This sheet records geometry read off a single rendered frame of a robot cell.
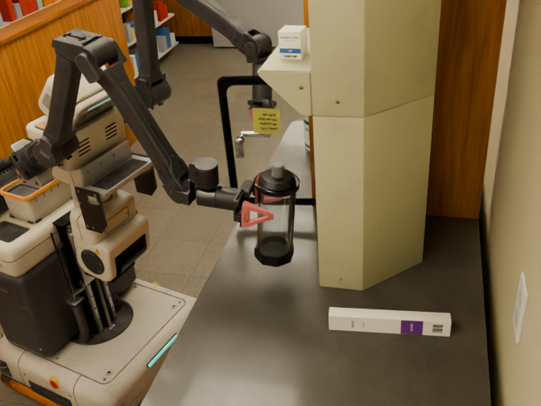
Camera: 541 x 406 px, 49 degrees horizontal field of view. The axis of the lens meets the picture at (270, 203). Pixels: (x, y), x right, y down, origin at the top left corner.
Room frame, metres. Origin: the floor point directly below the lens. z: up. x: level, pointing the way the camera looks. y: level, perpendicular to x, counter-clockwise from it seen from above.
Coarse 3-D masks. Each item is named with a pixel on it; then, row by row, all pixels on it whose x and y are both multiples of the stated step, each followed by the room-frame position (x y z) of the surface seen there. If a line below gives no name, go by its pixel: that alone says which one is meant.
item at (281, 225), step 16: (256, 176) 1.25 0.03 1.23; (272, 192) 1.19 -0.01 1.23; (288, 192) 1.19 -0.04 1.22; (272, 208) 1.19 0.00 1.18; (288, 208) 1.20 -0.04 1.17; (272, 224) 1.20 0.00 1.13; (288, 224) 1.20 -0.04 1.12; (272, 240) 1.20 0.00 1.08; (288, 240) 1.21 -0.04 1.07; (272, 256) 1.20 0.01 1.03
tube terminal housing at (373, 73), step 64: (320, 0) 1.17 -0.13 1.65; (384, 0) 1.17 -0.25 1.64; (320, 64) 1.17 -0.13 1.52; (384, 64) 1.17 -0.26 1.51; (320, 128) 1.18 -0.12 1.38; (384, 128) 1.17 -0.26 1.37; (320, 192) 1.18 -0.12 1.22; (384, 192) 1.18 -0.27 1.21; (320, 256) 1.18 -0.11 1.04; (384, 256) 1.18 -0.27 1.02
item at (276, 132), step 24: (240, 96) 1.53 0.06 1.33; (264, 96) 1.52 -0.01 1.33; (240, 120) 1.53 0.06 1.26; (264, 120) 1.52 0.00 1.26; (288, 120) 1.50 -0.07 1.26; (312, 120) 1.49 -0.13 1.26; (264, 144) 1.52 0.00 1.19; (288, 144) 1.50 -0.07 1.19; (312, 144) 1.49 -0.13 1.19; (240, 168) 1.53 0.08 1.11; (264, 168) 1.52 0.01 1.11; (288, 168) 1.50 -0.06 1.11; (312, 168) 1.49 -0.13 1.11; (312, 192) 1.49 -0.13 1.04
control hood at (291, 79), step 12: (276, 48) 1.35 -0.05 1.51; (276, 60) 1.27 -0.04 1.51; (288, 60) 1.26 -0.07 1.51; (300, 60) 1.25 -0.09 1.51; (264, 72) 1.21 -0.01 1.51; (276, 72) 1.20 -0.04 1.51; (288, 72) 1.19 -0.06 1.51; (300, 72) 1.19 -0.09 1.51; (276, 84) 1.20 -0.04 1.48; (288, 84) 1.19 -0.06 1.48; (300, 84) 1.19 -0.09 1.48; (288, 96) 1.19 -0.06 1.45; (300, 96) 1.19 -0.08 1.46; (300, 108) 1.19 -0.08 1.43
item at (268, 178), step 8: (272, 168) 1.23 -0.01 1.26; (280, 168) 1.22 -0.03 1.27; (264, 176) 1.23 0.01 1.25; (272, 176) 1.23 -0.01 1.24; (280, 176) 1.22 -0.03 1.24; (288, 176) 1.23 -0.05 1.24; (264, 184) 1.21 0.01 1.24; (272, 184) 1.20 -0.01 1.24; (280, 184) 1.20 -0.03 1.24; (288, 184) 1.20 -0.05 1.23
